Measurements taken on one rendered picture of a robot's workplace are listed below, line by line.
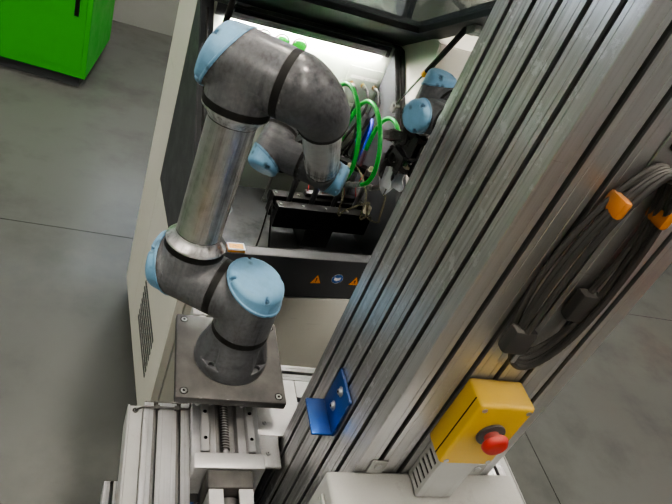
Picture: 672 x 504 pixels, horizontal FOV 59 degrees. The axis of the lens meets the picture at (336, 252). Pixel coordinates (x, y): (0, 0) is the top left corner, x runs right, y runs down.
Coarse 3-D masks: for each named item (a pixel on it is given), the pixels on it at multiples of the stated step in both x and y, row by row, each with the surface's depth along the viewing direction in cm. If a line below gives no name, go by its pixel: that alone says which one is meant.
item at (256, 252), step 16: (240, 256) 168; (256, 256) 170; (272, 256) 172; (288, 256) 175; (304, 256) 177; (320, 256) 180; (336, 256) 183; (352, 256) 186; (368, 256) 189; (288, 272) 178; (304, 272) 180; (320, 272) 182; (336, 272) 185; (352, 272) 187; (288, 288) 183; (304, 288) 185; (320, 288) 187; (336, 288) 190; (352, 288) 192
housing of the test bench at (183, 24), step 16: (192, 0) 181; (192, 16) 180; (176, 32) 201; (176, 48) 199; (176, 64) 197; (176, 80) 196; (176, 96) 194; (160, 112) 219; (160, 128) 216; (160, 144) 214; (160, 160) 212; (144, 192) 240; (144, 208) 237; (144, 224) 234; (144, 240) 231; (128, 272) 265; (128, 288) 261
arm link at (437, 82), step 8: (432, 72) 141; (440, 72) 142; (448, 72) 145; (424, 80) 143; (432, 80) 141; (440, 80) 140; (448, 80) 140; (456, 80) 143; (424, 88) 143; (432, 88) 142; (440, 88) 141; (448, 88) 141; (416, 96) 146; (424, 96) 144; (432, 96) 142; (440, 96) 141
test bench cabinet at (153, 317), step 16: (160, 192) 208; (160, 208) 205; (160, 224) 203; (144, 256) 229; (144, 272) 226; (144, 288) 222; (144, 304) 219; (160, 304) 194; (176, 304) 173; (144, 320) 218; (160, 320) 192; (144, 336) 216; (160, 336) 190; (144, 352) 214; (160, 352) 188; (144, 368) 212; (160, 368) 189; (144, 384) 210; (160, 384) 194; (144, 400) 207
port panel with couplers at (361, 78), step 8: (352, 72) 202; (360, 72) 202; (368, 72) 203; (376, 72) 204; (352, 80) 204; (360, 80) 204; (368, 80) 205; (376, 80) 206; (344, 88) 205; (360, 88) 207; (368, 88) 208; (376, 88) 206; (352, 96) 208; (360, 96) 209; (352, 104) 210; (368, 104) 212; (352, 120) 214; (352, 136) 218; (344, 144) 220; (352, 144) 221
